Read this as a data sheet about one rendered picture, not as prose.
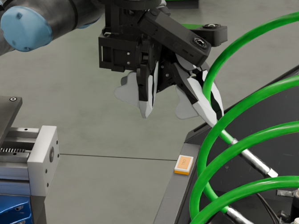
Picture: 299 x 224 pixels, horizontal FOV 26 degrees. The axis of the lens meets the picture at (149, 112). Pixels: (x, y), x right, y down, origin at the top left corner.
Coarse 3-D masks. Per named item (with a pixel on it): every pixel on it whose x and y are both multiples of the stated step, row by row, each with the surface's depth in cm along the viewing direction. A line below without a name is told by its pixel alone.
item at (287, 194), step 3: (279, 192) 106; (282, 192) 106; (285, 192) 106; (288, 192) 106; (291, 192) 106; (276, 195) 106; (279, 195) 105; (282, 195) 105; (285, 195) 105; (288, 195) 105; (291, 195) 105
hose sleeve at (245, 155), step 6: (234, 138) 108; (246, 150) 107; (240, 156) 108; (246, 156) 107; (252, 156) 107; (252, 162) 107; (258, 162) 107; (258, 168) 107; (264, 168) 107; (264, 174) 108
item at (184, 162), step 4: (184, 156) 138; (180, 160) 136; (184, 160) 136; (188, 160) 136; (180, 164) 135; (184, 164) 135; (188, 164) 135; (184, 168) 134; (176, 172) 134; (180, 172) 134; (184, 172) 134; (188, 172) 134
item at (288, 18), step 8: (280, 16) 93; (288, 16) 92; (296, 16) 92; (264, 24) 95; (272, 24) 94; (280, 24) 93; (248, 32) 96; (256, 32) 95; (264, 32) 95; (240, 40) 97; (248, 40) 97; (232, 48) 98; (224, 56) 99; (216, 64) 101; (208, 72) 102; (216, 72) 102; (208, 80) 103; (208, 88) 103; (208, 96) 104; (224, 136) 107
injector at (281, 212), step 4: (296, 196) 105; (292, 200) 106; (296, 200) 105; (292, 204) 106; (296, 204) 105; (292, 208) 106; (296, 208) 105; (280, 212) 108; (284, 212) 108; (292, 212) 106; (296, 212) 106; (280, 216) 108; (284, 216) 108; (288, 216) 108; (292, 216) 107; (296, 216) 106; (284, 220) 108; (288, 220) 108; (292, 220) 107
